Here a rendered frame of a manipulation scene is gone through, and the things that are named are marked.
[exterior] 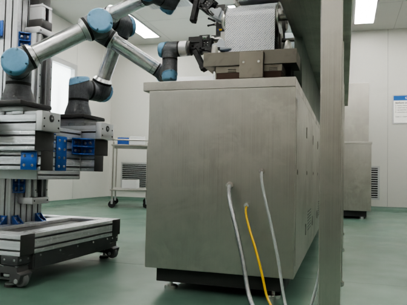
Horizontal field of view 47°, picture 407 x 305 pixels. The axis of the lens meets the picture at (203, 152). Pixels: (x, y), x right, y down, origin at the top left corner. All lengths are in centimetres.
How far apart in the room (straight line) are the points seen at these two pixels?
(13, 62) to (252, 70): 104
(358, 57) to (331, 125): 657
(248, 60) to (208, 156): 43
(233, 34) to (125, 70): 659
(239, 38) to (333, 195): 113
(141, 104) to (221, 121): 663
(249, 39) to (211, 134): 54
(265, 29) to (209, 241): 100
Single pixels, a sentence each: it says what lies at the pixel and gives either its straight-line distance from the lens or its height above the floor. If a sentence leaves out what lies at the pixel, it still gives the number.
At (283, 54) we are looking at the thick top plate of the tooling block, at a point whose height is 101.
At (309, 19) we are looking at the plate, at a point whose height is 114.
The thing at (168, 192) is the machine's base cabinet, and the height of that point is 42.
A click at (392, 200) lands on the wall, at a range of 774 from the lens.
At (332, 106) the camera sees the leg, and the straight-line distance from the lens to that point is 139.
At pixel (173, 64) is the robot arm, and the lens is 232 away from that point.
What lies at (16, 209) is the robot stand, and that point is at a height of 30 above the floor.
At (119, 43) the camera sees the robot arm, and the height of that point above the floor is 114.
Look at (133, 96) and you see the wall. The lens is 863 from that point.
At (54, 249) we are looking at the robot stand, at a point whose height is 14.
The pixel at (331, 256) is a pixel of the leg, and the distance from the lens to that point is 139.
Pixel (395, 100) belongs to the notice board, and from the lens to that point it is 781.
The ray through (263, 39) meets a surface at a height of 113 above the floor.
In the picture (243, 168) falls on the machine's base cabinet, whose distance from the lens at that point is 192.
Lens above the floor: 51
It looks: 3 degrees up
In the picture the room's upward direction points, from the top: 1 degrees clockwise
